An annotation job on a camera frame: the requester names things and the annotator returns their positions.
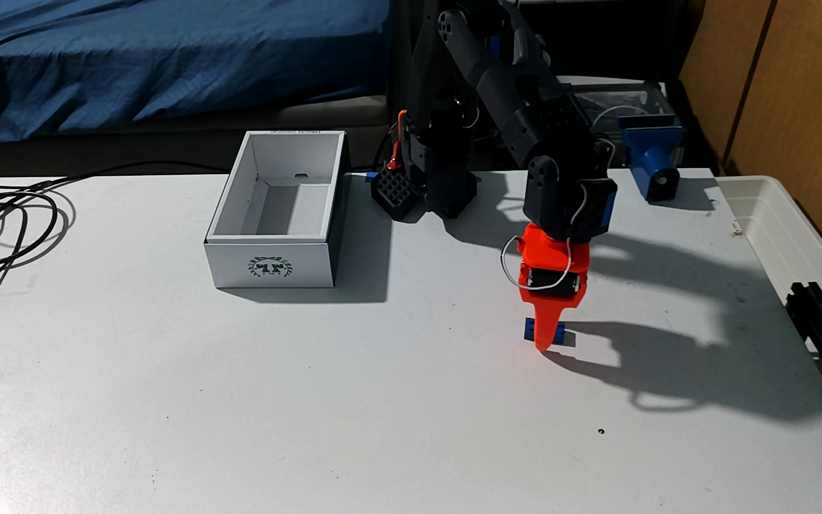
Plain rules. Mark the white cardboard box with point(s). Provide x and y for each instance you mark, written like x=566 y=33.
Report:
x=268 y=268

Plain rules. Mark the grey bed base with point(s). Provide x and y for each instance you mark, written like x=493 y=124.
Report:
x=168 y=146

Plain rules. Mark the clear plastic container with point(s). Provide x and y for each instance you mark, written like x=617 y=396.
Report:
x=632 y=100

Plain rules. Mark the white plastic bin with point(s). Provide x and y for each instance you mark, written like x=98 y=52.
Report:
x=775 y=228

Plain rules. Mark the wooden cabinet panels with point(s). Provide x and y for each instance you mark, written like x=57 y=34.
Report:
x=796 y=85

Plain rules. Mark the blue printed holder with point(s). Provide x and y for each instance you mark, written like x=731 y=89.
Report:
x=650 y=153

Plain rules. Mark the blue bed sheet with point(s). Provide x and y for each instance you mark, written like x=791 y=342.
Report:
x=133 y=57

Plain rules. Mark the black grid table clamp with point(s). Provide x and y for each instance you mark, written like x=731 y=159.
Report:
x=393 y=191

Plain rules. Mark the blue toy brick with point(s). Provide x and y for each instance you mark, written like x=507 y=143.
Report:
x=527 y=333

